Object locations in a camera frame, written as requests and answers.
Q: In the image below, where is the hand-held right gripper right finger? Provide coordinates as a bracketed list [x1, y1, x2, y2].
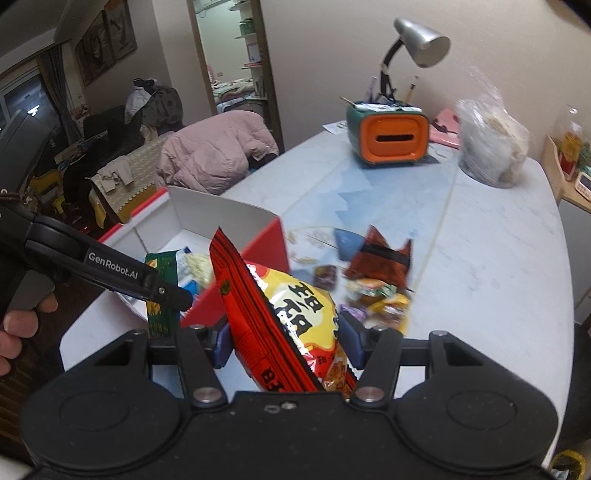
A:
[339, 318, 508, 409]

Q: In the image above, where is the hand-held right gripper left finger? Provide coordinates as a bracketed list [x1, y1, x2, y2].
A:
[78, 322, 233, 409]

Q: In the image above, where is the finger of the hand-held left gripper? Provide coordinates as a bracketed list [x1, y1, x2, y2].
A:
[139, 271, 195, 313]

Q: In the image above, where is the green snack packet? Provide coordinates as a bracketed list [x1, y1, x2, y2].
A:
[145, 250, 184, 340]

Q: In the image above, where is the pale cream snack packet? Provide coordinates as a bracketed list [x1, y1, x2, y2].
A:
[184, 248, 216, 288]

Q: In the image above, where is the large red snack bag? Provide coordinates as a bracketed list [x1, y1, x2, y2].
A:
[209, 226, 358, 400]

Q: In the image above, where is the brown chocolate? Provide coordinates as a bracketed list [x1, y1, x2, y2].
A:
[313, 264, 339, 290]

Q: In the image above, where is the red and white cardboard box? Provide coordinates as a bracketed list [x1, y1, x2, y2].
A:
[98, 185, 291, 329]

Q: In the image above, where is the copper foil snack bag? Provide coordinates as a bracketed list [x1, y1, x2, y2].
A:
[345, 224, 415, 295]

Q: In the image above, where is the person's left hand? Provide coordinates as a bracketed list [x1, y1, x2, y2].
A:
[0, 294, 59, 377]

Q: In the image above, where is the purple candy wrapper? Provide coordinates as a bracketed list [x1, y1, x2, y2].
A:
[341, 304, 368, 326]

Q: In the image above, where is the yellow snack packet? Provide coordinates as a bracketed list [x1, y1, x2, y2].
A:
[379, 293, 413, 335]

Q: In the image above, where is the green and yellow candy packet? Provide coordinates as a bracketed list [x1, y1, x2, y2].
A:
[348, 278, 399, 302]

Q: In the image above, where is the yellow plastic stool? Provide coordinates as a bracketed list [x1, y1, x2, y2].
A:
[28, 167, 66, 214]

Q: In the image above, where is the beige cushioned chair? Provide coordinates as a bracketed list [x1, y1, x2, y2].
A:
[89, 133, 172, 225]

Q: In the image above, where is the pink puffer jacket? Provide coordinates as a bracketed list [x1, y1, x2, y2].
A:
[156, 111, 281, 195]

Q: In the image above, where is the dark clothes pile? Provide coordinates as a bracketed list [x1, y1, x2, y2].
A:
[124, 78, 184, 131]

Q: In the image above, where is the orange and green tissue box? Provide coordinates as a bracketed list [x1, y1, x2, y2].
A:
[346, 102, 431, 168]

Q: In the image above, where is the pink folder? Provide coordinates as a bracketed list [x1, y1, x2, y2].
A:
[428, 107, 463, 150]

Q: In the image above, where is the clear plastic bag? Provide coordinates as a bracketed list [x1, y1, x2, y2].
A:
[455, 67, 532, 189]

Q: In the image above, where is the white shelving unit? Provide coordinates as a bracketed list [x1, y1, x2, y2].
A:
[230, 0, 269, 101]

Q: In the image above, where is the wooden side shelf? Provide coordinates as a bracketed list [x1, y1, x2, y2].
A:
[542, 134, 591, 214]

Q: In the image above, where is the clear plastic bottle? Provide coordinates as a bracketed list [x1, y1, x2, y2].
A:
[556, 104, 586, 182]

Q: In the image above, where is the silver desk lamp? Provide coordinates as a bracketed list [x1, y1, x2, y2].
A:
[379, 17, 451, 103]

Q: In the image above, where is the framed wall picture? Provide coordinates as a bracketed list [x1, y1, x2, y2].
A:
[74, 14, 116, 87]
[104, 0, 139, 64]

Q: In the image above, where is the wooden door frame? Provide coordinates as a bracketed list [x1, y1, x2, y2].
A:
[187, 0, 286, 154]

